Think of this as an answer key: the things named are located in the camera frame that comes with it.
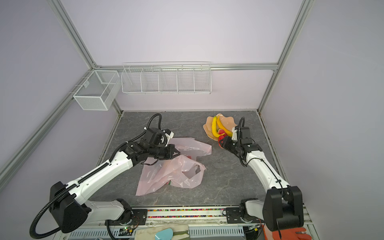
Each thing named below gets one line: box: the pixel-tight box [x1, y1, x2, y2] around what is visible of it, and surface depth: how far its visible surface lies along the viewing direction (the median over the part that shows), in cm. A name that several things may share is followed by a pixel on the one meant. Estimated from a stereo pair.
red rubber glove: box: [263, 224, 313, 240], surface depth 70 cm
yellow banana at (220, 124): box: [216, 115, 233, 137], surface depth 111 cm
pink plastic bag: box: [136, 137, 212, 196], surface depth 77 cm
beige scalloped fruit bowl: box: [203, 113, 237, 141], surface depth 110 cm
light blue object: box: [155, 227, 174, 240], surface depth 69 cm
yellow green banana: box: [211, 116, 221, 138], surface depth 108 cm
